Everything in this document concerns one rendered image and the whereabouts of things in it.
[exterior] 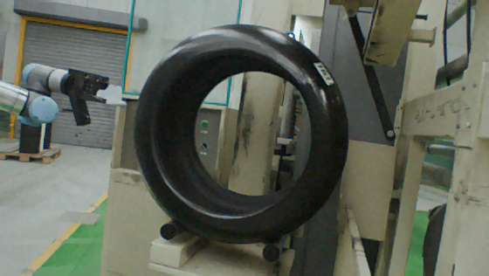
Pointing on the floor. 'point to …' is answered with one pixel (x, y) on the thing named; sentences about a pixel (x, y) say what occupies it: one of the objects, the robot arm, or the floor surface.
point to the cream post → (258, 111)
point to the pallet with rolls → (33, 145)
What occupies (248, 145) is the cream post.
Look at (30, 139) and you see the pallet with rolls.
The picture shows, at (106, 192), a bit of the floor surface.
